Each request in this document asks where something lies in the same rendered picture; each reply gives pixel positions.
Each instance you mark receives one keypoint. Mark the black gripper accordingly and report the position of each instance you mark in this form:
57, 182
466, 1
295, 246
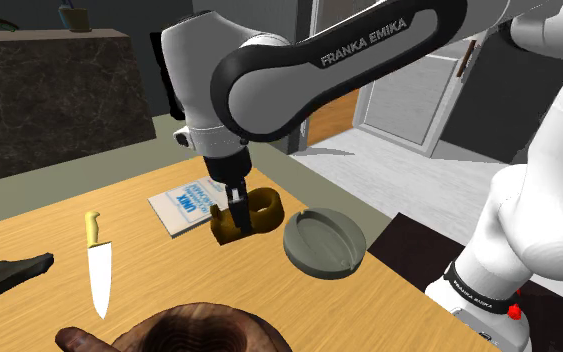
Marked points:
227, 166

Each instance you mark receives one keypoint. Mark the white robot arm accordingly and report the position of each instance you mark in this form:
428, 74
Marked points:
529, 204

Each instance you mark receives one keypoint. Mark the brown tape dispenser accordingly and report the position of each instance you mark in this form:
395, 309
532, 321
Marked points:
261, 212

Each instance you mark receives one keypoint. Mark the white and blue book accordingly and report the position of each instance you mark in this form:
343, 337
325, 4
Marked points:
181, 209

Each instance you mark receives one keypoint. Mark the grey round ashtray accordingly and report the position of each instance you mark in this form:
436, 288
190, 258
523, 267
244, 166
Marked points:
324, 242

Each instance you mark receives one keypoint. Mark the brown wooden bowl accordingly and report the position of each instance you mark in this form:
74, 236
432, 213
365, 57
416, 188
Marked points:
183, 331

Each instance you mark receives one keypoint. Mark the dark robot stand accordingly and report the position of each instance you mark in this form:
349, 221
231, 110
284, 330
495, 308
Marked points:
408, 251

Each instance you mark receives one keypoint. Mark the dark marble counter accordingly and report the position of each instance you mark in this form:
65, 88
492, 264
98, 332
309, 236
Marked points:
52, 97

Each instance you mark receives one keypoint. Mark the dark flat slab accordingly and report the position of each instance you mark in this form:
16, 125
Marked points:
3, 275

